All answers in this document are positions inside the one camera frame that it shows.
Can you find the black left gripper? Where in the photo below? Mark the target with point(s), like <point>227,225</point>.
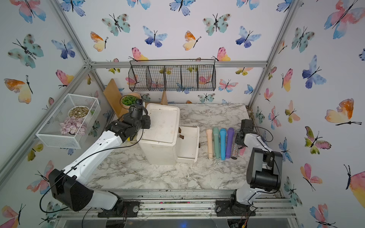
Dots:
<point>148,120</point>

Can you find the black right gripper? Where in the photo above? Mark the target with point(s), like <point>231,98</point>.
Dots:
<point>236,138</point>

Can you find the purple toy microphone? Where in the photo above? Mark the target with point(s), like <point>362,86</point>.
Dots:
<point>230,136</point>

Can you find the blue toy microphone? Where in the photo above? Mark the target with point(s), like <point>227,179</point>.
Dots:
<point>223,134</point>

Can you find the glitter toy microphone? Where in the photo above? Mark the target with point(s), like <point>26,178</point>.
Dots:
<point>235,151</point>

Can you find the pink toy microphone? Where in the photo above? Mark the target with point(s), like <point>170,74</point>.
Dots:
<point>242,151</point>

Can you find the green toy microphone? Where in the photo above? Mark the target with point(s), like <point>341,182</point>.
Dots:
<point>216,142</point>

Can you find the white plastic drawer cabinet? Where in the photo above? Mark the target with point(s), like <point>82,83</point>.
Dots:
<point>159,142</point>

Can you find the peach toy microphone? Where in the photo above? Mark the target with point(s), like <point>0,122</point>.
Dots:
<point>209,134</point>

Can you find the white bottom drawer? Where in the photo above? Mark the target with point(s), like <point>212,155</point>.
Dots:
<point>188,145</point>

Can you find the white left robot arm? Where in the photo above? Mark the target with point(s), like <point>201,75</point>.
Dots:
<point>68,186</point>

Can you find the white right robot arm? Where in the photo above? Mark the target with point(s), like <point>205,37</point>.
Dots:
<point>264,171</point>

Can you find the peach pot green plant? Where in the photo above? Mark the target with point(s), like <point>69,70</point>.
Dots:
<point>130,99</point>

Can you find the wooden shelf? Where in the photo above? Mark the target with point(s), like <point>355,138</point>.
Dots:
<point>114,98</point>

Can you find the bowl of pebbles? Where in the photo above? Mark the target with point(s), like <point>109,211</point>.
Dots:
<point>78,112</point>

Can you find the pink flower succulent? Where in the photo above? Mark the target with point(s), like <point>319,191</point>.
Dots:
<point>73,126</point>

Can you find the black wire wall basket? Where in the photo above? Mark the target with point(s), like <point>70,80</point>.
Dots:
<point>179,75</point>

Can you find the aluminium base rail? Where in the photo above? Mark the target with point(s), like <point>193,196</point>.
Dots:
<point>211,204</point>

